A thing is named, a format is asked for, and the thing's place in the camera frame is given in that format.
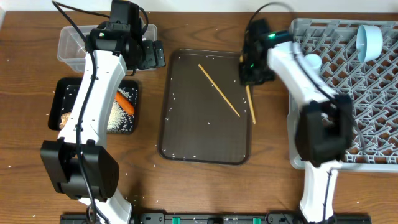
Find brown serving tray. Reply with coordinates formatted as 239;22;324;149
157;49;252;166

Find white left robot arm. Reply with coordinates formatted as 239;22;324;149
40;29;165;223

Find pile of white rice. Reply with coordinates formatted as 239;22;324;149
107;87;138;134

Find light blue bowl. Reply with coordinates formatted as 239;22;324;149
356;25;383;63

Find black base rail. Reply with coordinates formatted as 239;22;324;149
60;213;372;224

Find grey dishwasher rack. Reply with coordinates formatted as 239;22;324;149
290;18;397;173

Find light blue cup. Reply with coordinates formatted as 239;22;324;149
305;54;322;72

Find brown food scrap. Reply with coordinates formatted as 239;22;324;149
59;112;71;129

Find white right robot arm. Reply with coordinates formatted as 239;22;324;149
239;29;353;223

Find clear plastic container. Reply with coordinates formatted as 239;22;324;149
57;24;157;73

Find wooden chopstick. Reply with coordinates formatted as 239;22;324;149
198;64;241;117
238;55;257;126

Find orange carrot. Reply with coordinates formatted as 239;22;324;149
115;91;135;116

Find black waste tray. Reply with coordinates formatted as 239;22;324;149
48;77;139;131

